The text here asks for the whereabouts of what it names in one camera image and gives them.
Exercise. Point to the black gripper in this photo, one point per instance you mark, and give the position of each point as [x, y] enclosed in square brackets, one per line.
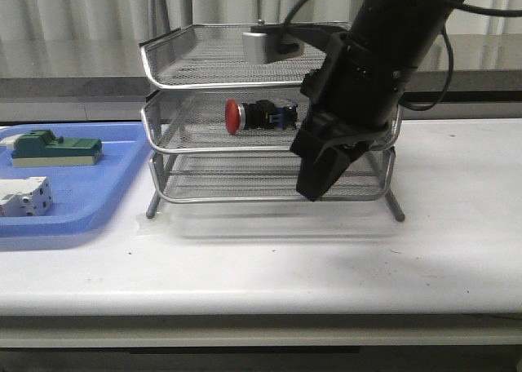
[351, 97]

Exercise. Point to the red emergency push button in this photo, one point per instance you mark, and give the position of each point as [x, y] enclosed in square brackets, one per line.
[263, 114]

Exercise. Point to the silver mesh tray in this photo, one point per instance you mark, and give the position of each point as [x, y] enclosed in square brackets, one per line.
[202, 56]
[261, 177]
[193, 121]

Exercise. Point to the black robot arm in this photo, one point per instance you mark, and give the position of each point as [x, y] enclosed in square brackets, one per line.
[412, 23]

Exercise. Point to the blue plastic tray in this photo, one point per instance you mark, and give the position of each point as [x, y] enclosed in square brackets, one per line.
[84, 197]

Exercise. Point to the white circuit breaker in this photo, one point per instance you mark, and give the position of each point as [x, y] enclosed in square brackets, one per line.
[25, 197]

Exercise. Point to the white small component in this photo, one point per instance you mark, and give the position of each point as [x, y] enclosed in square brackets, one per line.
[8, 143]

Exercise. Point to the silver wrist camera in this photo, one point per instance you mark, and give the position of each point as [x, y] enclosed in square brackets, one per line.
[261, 45]

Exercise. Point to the green electrical switch block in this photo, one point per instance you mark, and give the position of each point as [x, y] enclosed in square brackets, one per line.
[42, 148]

